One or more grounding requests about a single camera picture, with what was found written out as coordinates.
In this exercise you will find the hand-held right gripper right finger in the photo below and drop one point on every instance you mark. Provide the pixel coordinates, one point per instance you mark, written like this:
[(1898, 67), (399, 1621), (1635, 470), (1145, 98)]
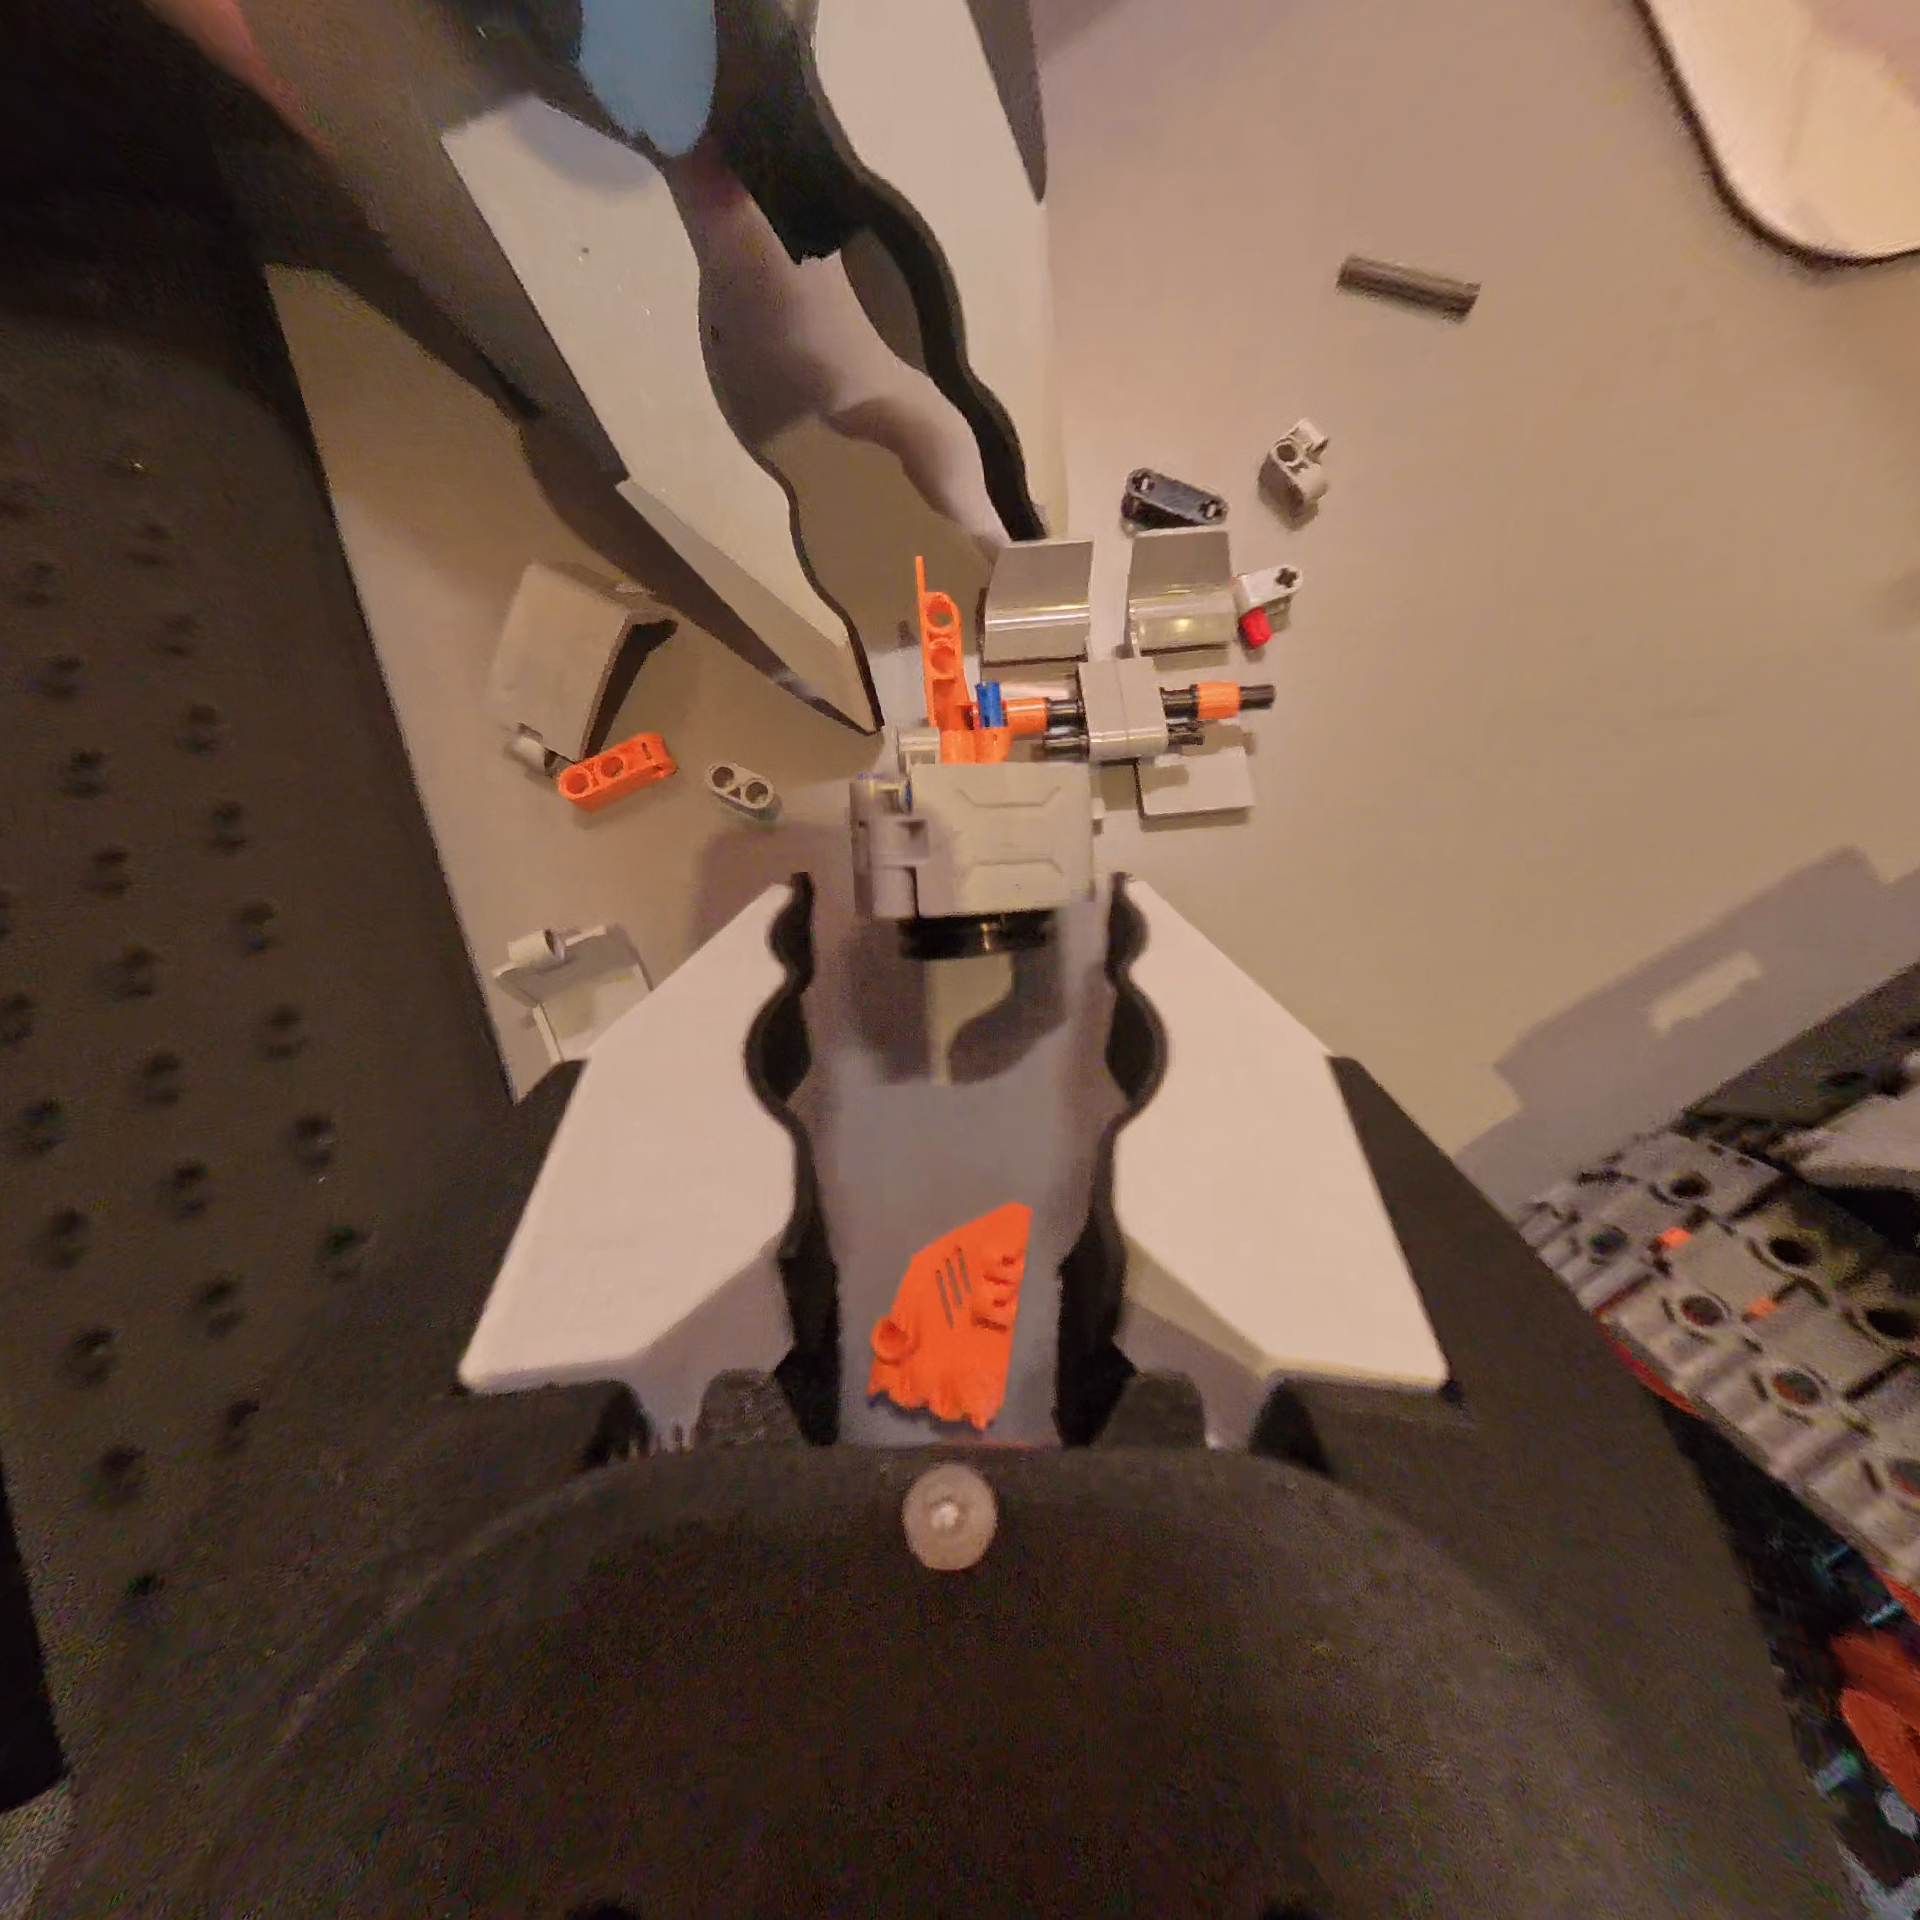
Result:
[(1275, 1200)]

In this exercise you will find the small grey connector red axle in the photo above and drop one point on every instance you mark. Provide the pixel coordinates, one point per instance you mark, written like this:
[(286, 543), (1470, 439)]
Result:
[(1264, 599)]

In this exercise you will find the grey motor assembly orange panel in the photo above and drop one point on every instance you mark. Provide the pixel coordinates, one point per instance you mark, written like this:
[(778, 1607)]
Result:
[(991, 840)]

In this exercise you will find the black link piece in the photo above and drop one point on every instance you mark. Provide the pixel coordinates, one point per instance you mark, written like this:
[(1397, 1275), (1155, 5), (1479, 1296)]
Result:
[(1171, 496)]

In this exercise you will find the red curved shell piece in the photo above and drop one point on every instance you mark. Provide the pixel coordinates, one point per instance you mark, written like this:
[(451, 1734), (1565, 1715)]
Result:
[(945, 1335)]

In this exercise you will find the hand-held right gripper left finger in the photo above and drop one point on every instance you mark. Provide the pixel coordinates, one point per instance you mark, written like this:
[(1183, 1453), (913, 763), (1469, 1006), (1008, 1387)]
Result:
[(645, 1200)]

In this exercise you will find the small light grey connector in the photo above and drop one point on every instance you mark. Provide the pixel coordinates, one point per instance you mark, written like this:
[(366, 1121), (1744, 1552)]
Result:
[(1293, 470)]

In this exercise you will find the orange three-hole beam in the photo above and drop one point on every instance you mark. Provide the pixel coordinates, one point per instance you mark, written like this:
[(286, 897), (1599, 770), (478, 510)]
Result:
[(615, 773)]

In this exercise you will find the short black axle pin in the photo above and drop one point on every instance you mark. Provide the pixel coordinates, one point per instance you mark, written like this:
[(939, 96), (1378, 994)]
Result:
[(1410, 285)]

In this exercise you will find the light grey flat clip panel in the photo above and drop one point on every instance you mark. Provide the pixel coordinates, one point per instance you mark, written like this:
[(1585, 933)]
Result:
[(579, 998)]

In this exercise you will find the tracked toy robot vehicle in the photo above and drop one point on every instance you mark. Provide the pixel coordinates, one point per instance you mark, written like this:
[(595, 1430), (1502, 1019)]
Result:
[(1757, 1275)]

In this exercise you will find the dark perforated panel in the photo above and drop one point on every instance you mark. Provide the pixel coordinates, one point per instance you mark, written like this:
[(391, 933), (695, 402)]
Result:
[(182, 902)]

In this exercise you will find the white rounded base board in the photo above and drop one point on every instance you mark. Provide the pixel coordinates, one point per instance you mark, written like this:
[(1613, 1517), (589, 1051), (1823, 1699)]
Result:
[(1816, 120)]

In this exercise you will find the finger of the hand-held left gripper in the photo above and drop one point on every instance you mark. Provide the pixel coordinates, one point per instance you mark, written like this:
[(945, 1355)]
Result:
[(629, 329), (961, 182)]

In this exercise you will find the grey ribbed hinged panel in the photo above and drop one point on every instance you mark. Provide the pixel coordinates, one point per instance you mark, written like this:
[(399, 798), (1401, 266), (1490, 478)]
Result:
[(562, 645)]

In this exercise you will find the grey two-hole connector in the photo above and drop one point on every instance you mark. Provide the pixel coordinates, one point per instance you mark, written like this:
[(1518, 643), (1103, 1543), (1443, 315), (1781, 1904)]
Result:
[(743, 791)]

